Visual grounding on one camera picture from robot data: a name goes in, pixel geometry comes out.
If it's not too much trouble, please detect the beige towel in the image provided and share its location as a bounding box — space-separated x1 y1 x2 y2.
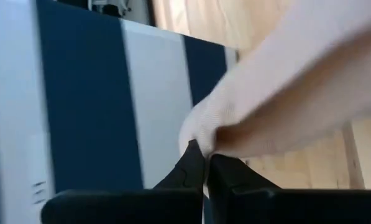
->
178 0 371 159

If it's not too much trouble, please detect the black metal table frame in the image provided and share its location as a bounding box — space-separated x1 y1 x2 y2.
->
145 0 157 27

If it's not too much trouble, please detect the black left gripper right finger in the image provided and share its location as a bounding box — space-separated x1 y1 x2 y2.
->
206 154 371 224

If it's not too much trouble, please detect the navy white striped fabric basket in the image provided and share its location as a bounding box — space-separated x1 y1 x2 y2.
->
0 0 239 224

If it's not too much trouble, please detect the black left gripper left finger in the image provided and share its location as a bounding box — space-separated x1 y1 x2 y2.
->
40 139 206 224

